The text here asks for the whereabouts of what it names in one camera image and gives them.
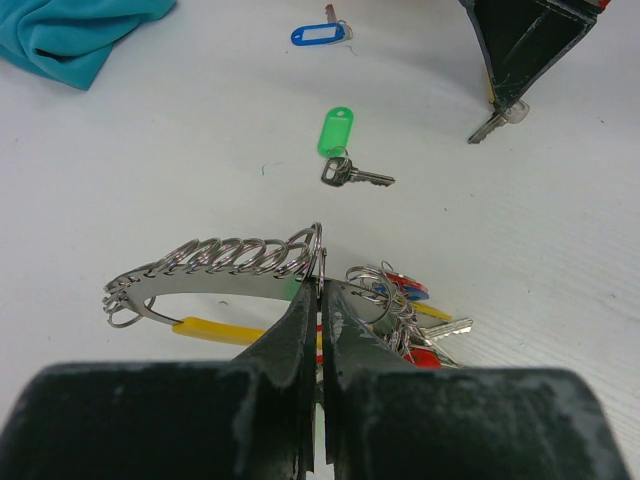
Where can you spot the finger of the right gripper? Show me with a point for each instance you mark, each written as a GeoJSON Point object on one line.
{"type": "Point", "coordinates": [522, 39]}

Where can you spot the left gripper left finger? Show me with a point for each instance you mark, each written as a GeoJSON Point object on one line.
{"type": "Point", "coordinates": [251, 417]}

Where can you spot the blue key tag key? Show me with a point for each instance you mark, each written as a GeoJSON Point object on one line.
{"type": "Point", "coordinates": [332, 31]}

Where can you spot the green tag key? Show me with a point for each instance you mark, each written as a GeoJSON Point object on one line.
{"type": "Point", "coordinates": [339, 168]}

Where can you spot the teal cloth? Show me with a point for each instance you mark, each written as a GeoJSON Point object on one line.
{"type": "Point", "coordinates": [70, 41]}

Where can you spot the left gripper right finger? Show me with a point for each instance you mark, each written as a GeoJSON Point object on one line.
{"type": "Point", "coordinates": [387, 419]}

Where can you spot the large metal keyring yellow handle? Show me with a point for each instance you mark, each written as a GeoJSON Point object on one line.
{"type": "Point", "coordinates": [390, 305]}

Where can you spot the yellow key tag key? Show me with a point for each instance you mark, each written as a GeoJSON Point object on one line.
{"type": "Point", "coordinates": [499, 117]}

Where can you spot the red key tag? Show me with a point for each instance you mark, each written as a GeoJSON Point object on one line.
{"type": "Point", "coordinates": [422, 358]}

